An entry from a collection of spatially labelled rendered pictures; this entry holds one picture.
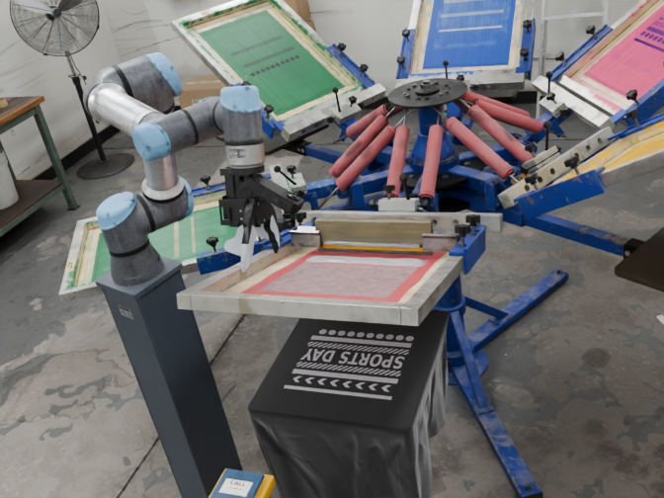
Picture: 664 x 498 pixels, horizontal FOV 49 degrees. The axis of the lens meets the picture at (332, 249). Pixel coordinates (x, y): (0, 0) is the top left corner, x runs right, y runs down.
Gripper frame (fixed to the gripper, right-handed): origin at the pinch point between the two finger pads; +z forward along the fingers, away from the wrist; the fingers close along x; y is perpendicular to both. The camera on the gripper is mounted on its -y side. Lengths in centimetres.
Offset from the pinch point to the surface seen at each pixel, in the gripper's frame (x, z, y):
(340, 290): -32.3, 15.8, -3.7
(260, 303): -10.9, 12.7, 7.4
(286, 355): -47, 41, 20
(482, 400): -151, 100, -18
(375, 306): -11.0, 11.7, -19.8
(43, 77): -373, -42, 381
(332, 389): -36, 45, 2
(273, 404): -29, 47, 16
